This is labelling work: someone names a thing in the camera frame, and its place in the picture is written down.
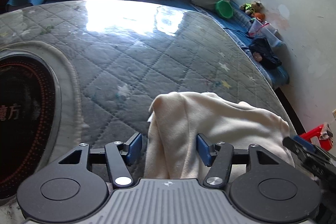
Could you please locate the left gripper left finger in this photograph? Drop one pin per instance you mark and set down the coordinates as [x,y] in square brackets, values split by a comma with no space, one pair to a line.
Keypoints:
[132,148]

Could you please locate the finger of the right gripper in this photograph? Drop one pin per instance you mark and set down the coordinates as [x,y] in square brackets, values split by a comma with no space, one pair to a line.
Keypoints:
[298,145]

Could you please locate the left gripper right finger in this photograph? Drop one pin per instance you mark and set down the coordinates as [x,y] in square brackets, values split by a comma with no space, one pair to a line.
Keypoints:
[206,150]

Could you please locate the cream white garment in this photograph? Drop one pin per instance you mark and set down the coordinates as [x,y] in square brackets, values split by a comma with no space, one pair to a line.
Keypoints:
[178,117]

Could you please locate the dark clothes pile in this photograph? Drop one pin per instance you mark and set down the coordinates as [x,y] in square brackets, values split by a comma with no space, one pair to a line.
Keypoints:
[263,54]

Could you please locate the red plastic stool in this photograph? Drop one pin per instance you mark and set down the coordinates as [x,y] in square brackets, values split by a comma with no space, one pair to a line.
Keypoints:
[320,136]

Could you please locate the round black induction cooktop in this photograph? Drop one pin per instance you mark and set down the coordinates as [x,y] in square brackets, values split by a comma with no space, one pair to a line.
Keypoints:
[40,111]

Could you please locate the clear plastic storage box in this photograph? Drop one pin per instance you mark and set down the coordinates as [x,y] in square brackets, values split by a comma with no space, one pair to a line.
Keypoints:
[265,30]

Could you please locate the orange stuffed toy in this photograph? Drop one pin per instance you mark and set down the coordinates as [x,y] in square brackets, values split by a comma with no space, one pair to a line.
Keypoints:
[259,16]

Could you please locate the stuffed toy in yellow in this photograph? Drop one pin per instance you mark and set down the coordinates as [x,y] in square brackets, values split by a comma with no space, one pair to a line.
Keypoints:
[251,8]

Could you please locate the green plastic basin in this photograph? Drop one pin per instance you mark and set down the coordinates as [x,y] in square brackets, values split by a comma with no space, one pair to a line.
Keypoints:
[224,9]

